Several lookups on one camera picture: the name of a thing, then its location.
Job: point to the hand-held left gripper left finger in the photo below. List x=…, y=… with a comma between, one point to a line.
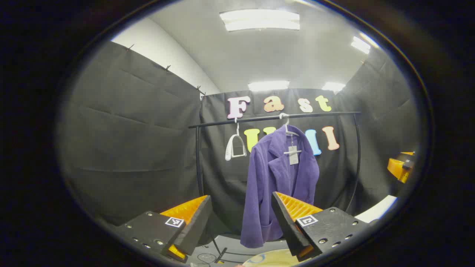
x=195, y=226

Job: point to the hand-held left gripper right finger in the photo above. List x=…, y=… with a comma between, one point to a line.
x=284, y=222

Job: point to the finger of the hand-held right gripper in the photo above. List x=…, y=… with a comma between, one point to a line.
x=408, y=153
x=396, y=168

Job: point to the beige round laundry hamper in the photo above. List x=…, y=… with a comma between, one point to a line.
x=271, y=259

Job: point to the purple ribbed jacket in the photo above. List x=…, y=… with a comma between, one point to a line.
x=267, y=174

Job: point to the white plastic clothes hanger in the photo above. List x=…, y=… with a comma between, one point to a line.
x=286, y=124
x=228, y=150

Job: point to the black metal clothes rack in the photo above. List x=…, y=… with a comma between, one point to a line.
x=259, y=118

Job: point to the white flat panel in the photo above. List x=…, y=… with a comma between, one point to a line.
x=376, y=209

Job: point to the ceiling light panel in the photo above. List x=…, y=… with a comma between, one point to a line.
x=268, y=86
x=259, y=20
x=333, y=86
x=360, y=45

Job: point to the black backdrop cloth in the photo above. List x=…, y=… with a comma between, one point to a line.
x=130, y=148

